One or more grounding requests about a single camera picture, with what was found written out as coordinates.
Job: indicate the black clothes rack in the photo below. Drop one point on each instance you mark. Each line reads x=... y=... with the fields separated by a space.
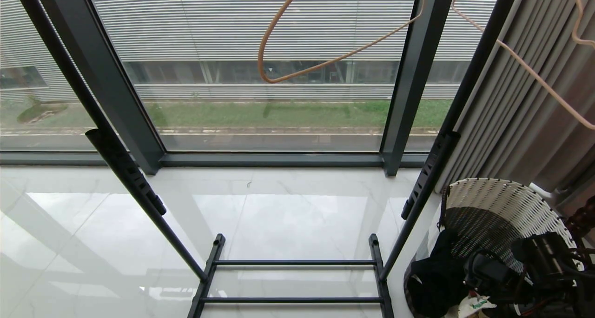
x=123 y=164

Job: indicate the beige curtain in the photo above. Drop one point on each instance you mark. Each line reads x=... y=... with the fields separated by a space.
x=534 y=122

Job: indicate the cream printed garment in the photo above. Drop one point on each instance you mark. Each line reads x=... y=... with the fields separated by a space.
x=474 y=305

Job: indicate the black garment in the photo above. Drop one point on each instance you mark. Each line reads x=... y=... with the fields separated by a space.
x=437 y=276

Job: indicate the pink clothes hanger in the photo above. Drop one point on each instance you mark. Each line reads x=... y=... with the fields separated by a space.
x=534 y=73
x=372 y=43

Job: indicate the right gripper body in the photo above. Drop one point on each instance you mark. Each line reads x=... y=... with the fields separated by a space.
x=544 y=257

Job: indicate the window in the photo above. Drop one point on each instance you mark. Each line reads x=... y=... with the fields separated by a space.
x=279 y=39

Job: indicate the white laundry basket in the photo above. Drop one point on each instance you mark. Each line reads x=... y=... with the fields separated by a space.
x=492 y=197

